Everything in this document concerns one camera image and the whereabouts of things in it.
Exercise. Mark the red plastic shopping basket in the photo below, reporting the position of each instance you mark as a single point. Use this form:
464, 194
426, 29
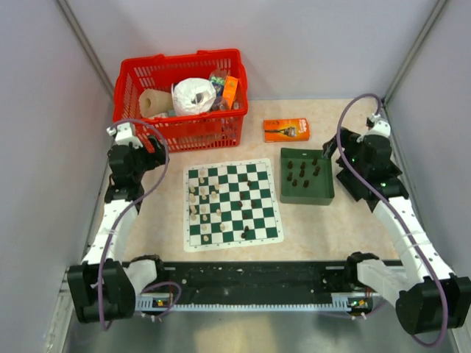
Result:
217, 129

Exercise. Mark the beige paper roll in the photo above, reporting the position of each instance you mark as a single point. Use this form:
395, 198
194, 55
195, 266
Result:
153, 102

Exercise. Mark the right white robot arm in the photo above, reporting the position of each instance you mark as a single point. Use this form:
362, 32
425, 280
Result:
429, 295

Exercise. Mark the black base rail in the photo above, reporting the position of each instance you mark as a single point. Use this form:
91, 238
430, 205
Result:
258, 282

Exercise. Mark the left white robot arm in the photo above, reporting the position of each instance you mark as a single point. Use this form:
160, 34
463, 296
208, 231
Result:
104, 287

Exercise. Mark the green snack packet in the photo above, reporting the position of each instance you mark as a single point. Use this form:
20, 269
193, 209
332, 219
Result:
218, 78

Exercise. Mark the green piece tray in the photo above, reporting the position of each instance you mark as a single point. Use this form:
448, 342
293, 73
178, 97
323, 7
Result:
306, 177

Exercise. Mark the white toilet paper roll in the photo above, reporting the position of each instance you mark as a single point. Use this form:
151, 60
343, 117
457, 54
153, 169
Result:
193, 96

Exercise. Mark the green white chess mat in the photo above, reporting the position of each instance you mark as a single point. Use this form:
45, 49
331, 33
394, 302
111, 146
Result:
230, 204

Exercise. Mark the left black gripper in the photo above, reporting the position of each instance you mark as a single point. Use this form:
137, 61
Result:
155, 159

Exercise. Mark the orange carton in basket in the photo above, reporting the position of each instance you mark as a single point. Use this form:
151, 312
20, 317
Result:
229, 92

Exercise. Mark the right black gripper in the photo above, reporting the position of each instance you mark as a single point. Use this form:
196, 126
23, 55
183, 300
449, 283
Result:
348, 140

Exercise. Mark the orange razor box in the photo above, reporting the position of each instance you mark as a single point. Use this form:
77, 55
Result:
286, 130

